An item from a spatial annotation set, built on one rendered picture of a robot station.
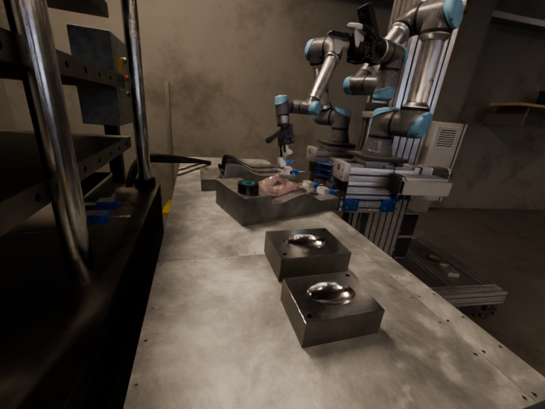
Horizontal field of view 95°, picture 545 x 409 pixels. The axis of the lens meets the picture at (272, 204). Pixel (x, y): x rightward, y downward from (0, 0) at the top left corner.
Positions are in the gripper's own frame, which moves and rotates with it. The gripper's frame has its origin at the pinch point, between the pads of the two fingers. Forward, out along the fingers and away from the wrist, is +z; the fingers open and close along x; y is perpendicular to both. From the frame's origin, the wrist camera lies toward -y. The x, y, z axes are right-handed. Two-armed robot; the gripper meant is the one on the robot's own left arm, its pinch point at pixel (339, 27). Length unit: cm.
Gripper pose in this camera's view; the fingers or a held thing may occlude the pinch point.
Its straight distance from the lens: 94.0
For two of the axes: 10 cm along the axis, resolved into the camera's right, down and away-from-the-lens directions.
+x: -5.9, -2.0, 7.8
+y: 0.0, 9.7, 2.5
